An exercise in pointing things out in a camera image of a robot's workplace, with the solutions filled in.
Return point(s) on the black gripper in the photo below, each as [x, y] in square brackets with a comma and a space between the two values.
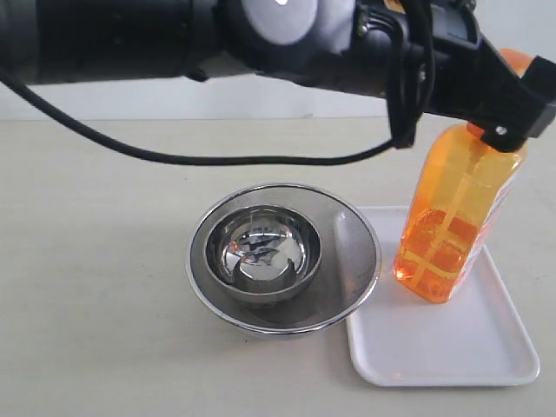
[430, 56]

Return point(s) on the orange pump soap bottle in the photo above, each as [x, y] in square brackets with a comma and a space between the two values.
[462, 186]

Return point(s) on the stainless steel mesh strainer bowl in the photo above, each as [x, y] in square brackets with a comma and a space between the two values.
[350, 265]

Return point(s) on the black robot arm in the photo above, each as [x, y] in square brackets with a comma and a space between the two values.
[63, 42]

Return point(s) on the small stainless steel bowl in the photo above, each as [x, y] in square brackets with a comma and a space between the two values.
[263, 254]

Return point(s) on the white plastic tray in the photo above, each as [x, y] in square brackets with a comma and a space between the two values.
[477, 339]

